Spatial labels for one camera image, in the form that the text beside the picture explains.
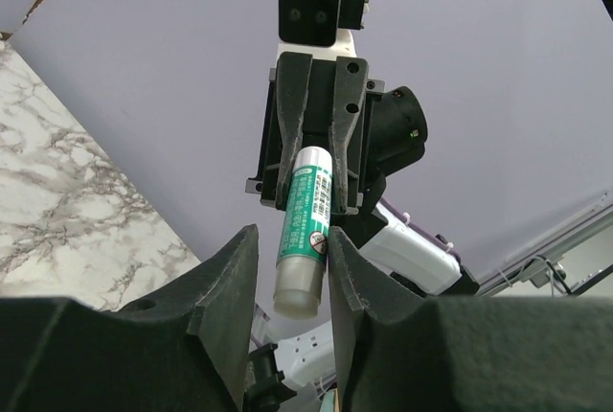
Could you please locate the aluminium extrusion frame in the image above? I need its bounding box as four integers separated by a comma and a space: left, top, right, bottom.
477, 188, 612, 296

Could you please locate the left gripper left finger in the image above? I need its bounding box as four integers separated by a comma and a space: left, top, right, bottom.
1, 225, 259, 411

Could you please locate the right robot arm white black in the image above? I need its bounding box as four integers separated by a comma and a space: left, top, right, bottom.
246, 52, 477, 320

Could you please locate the green white glue stick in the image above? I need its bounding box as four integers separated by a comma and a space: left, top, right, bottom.
273, 147, 332, 320

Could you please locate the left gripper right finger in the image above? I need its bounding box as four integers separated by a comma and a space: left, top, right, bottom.
329, 228, 612, 411

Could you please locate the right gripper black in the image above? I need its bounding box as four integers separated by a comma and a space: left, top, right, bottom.
245, 52, 384, 216

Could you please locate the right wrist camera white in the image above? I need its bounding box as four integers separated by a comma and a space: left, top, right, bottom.
277, 0, 370, 60

